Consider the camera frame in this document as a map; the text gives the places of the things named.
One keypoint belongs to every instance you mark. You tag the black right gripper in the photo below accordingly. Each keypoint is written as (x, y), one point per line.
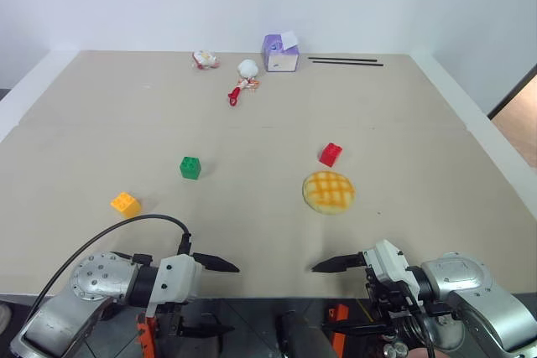
(388, 301)

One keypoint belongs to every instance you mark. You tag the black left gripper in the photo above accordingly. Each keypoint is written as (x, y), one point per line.
(179, 318)

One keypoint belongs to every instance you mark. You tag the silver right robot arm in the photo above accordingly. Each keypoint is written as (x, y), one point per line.
(474, 291)

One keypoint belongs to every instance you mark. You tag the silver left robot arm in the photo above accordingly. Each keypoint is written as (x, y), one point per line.
(88, 278)

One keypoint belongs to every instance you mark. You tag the round yellow melon bread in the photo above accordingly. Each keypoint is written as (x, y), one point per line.
(329, 193)

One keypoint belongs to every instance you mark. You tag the yellow toy brick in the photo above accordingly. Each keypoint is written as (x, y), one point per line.
(125, 204)

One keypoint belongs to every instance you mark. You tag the green toy brick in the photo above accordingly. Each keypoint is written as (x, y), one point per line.
(190, 167)

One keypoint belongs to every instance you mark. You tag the red toy brick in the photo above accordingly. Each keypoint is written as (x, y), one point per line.
(330, 154)

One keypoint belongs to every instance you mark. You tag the red orange small toy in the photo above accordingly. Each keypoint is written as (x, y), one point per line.
(240, 90)

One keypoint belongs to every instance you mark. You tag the white round plush toy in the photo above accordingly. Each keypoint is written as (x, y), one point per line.
(248, 68)

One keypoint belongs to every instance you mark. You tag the thin black rod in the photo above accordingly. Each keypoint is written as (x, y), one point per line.
(348, 63)
(342, 59)

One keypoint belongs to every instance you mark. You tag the white red wrapped toy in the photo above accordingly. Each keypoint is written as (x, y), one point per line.
(204, 60)

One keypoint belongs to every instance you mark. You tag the purple tissue box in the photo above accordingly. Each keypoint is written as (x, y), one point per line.
(280, 56)

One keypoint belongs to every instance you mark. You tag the white tissue sheet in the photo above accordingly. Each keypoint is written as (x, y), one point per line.
(289, 39)

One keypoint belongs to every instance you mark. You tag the orange bracket under table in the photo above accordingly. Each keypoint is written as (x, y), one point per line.
(146, 335)
(339, 324)

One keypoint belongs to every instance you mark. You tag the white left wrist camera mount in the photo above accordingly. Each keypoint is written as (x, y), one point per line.
(178, 276)

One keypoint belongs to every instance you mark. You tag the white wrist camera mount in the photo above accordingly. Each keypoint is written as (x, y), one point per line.
(388, 261)
(178, 276)

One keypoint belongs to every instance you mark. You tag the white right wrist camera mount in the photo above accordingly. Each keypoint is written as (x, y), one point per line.
(388, 261)

